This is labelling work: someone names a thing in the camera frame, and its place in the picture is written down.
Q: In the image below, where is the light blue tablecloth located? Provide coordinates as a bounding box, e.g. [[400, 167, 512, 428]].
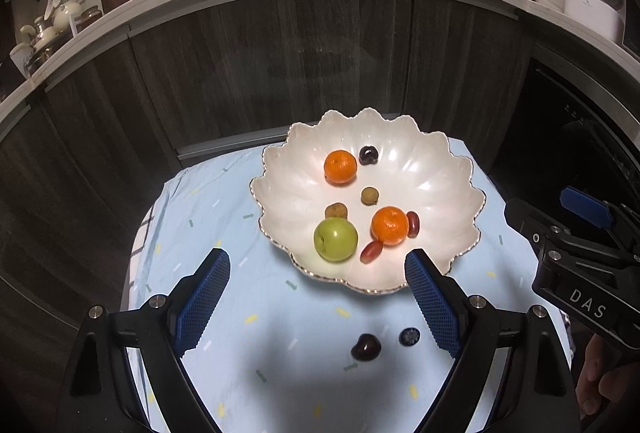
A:
[[124, 148, 452, 432]]

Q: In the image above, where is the tan longan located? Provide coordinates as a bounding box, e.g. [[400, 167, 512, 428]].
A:
[[360, 186, 380, 206], [324, 202, 348, 219]]

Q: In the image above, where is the blueberry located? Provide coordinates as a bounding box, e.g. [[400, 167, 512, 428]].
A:
[[398, 327, 421, 347]]

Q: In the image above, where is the tan longan in bowl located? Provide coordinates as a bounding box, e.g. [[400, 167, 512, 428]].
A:
[[360, 186, 380, 206]]

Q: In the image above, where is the dark cherry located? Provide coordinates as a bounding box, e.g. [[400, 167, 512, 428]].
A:
[[350, 333, 382, 363], [358, 146, 378, 165]]

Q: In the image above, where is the orange mandarin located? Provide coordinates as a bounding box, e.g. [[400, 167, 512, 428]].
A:
[[370, 206, 409, 247], [323, 150, 358, 186]]

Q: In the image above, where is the white teapot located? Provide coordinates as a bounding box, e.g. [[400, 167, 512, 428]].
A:
[[52, 0, 82, 33]]

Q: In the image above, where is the green apple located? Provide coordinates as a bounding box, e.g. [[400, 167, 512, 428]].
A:
[[314, 217, 359, 263]]

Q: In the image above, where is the right hand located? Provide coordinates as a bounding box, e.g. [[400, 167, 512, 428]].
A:
[[576, 335, 639, 418]]

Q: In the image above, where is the white scalloped ceramic bowl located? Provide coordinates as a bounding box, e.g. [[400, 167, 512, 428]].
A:
[[250, 108, 486, 295]]

